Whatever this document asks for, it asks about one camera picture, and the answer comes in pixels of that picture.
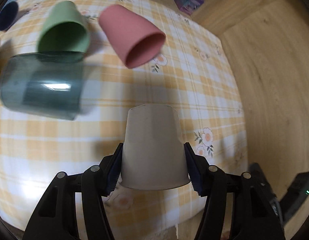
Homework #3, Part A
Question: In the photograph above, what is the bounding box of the white plastic cup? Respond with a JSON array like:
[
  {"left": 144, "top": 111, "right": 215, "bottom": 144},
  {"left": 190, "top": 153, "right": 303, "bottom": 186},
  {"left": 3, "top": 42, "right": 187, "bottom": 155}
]
[{"left": 121, "top": 104, "right": 190, "bottom": 191}]

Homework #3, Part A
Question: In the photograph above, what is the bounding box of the transparent teal cup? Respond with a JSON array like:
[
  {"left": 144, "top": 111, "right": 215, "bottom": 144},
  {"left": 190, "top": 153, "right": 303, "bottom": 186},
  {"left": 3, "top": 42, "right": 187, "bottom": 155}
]
[{"left": 0, "top": 51, "right": 83, "bottom": 120}]

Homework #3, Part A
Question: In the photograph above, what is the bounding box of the pink plastic cup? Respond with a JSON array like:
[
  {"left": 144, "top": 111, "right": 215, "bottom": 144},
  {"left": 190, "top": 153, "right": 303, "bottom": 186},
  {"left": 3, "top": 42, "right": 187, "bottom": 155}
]
[{"left": 99, "top": 4, "right": 166, "bottom": 69}]

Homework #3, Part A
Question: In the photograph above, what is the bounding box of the green plastic cup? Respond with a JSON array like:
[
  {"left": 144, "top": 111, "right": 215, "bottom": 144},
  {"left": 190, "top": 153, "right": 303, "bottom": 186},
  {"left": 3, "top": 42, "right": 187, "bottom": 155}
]
[{"left": 37, "top": 1, "right": 90, "bottom": 53}]

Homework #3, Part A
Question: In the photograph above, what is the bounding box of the blue plastic cup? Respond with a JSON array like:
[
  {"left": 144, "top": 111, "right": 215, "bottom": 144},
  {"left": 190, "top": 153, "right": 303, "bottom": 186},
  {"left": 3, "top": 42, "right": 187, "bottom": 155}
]
[{"left": 0, "top": 1, "right": 19, "bottom": 31}]

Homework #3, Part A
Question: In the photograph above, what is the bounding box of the yellow plaid floral tablecloth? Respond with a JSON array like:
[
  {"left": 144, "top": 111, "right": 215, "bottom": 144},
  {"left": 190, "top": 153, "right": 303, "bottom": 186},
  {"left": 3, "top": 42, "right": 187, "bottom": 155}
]
[{"left": 0, "top": 0, "right": 247, "bottom": 230}]

